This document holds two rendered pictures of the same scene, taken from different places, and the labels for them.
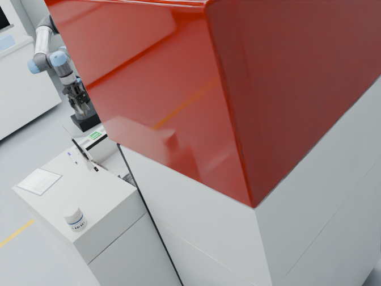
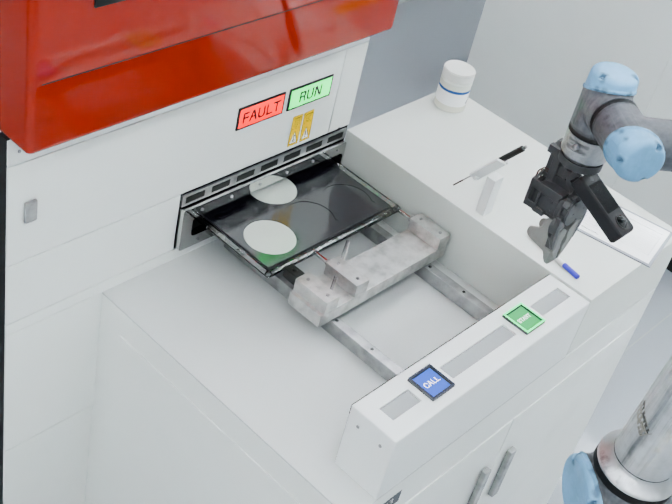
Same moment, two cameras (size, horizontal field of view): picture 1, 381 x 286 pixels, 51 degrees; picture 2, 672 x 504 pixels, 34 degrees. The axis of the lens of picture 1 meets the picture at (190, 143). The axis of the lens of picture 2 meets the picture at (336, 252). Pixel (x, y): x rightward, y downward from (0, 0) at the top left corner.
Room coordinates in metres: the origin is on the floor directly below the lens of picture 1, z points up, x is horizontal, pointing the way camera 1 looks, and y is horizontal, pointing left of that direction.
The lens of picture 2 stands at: (3.22, -0.37, 2.20)
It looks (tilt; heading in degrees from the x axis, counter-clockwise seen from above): 38 degrees down; 159
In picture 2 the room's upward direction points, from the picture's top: 14 degrees clockwise
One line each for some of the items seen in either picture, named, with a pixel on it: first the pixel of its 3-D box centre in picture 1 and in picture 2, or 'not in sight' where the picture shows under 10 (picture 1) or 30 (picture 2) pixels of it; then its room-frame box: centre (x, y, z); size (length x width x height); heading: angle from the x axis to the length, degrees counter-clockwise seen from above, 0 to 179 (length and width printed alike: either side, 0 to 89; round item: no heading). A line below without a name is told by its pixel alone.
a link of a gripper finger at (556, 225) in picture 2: not in sight; (558, 225); (1.95, 0.47, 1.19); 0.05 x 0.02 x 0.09; 125
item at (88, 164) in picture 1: (87, 159); (486, 179); (1.62, 0.49, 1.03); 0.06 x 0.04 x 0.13; 35
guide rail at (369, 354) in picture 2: not in sight; (318, 312); (1.79, 0.17, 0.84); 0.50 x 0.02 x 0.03; 35
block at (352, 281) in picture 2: not in sight; (346, 276); (1.76, 0.22, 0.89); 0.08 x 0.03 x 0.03; 35
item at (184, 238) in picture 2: not in sight; (264, 192); (1.51, 0.10, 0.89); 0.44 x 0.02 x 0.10; 125
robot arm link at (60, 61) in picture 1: (61, 63); (604, 103); (1.93, 0.48, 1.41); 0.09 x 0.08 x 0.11; 178
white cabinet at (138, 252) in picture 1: (152, 223); (359, 431); (1.72, 0.36, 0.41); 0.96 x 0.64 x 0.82; 125
